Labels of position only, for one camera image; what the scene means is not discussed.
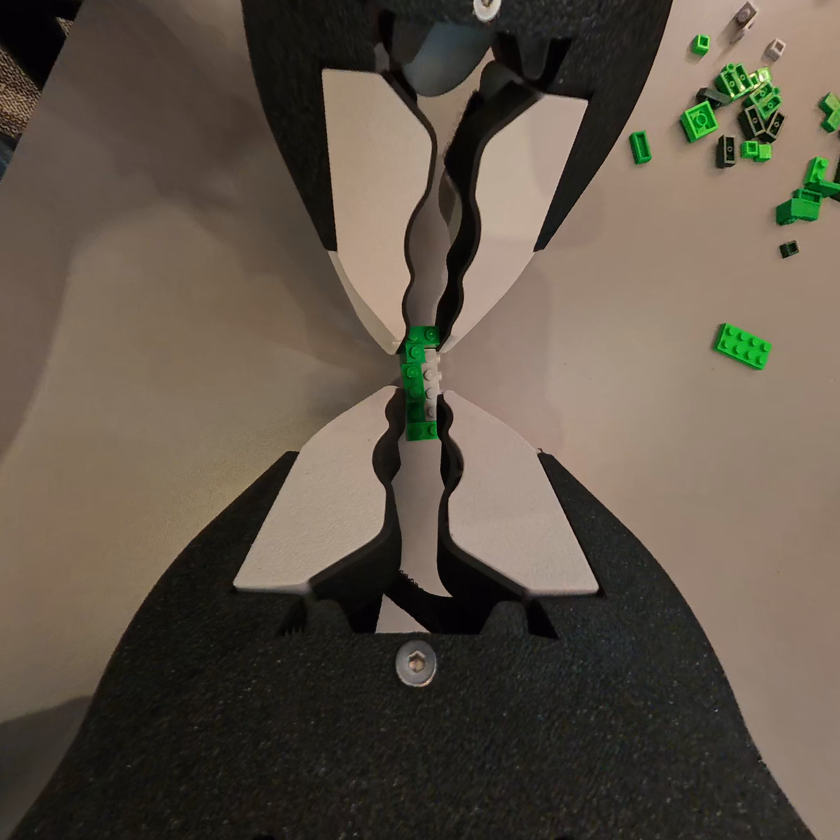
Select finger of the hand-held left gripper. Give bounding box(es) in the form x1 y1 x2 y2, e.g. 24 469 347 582
435 62 589 352
320 67 439 355

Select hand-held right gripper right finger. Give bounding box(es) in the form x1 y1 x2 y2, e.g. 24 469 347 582
437 390 601 622

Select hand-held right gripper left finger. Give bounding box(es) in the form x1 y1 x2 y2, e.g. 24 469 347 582
233 386 403 619

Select green flat plate brick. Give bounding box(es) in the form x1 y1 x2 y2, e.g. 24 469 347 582
713 323 773 371

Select grey desk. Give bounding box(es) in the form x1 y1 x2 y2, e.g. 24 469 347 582
0 0 840 840

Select green and grey brick assembly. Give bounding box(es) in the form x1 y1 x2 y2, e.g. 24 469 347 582
402 326 446 442

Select pile of loose bricks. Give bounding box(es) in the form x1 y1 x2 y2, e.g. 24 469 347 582
629 0 840 260

